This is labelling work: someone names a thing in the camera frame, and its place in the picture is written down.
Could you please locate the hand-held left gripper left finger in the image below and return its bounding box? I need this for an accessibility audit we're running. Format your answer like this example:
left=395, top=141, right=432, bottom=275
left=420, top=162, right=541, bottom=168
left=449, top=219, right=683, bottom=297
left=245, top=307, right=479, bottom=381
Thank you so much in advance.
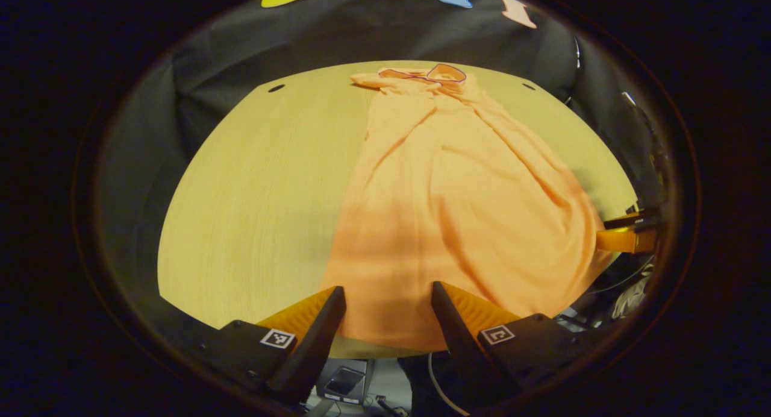
left=196, top=286, right=348, bottom=406

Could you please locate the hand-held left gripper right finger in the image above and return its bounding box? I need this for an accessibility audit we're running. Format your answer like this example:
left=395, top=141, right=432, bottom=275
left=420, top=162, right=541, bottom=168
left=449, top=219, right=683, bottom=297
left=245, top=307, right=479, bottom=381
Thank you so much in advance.
left=431, top=281, right=594, bottom=400

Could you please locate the orange T-shirt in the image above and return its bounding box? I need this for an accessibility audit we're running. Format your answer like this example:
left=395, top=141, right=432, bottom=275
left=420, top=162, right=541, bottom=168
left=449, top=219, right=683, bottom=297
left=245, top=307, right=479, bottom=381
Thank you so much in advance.
left=319, top=63, right=614, bottom=353

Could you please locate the grey box with dark screen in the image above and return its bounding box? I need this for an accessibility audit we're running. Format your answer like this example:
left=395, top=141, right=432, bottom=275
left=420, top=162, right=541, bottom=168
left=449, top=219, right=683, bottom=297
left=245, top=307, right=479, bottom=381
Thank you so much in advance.
left=316, top=359, right=370, bottom=405

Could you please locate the camouflage clothing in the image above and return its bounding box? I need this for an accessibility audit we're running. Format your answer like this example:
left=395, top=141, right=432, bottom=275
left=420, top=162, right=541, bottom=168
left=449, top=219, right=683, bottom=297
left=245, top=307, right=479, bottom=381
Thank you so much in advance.
left=610, top=265, right=656, bottom=320

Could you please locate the black backdrop cloth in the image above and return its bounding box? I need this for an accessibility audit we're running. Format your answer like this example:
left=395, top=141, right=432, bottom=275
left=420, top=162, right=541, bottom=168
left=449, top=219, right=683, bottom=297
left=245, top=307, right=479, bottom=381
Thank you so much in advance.
left=96, top=0, right=669, bottom=321

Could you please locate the white cable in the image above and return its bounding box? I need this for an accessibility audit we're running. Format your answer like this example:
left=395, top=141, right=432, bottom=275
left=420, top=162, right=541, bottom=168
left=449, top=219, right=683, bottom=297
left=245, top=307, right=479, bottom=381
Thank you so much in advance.
left=427, top=352, right=472, bottom=417

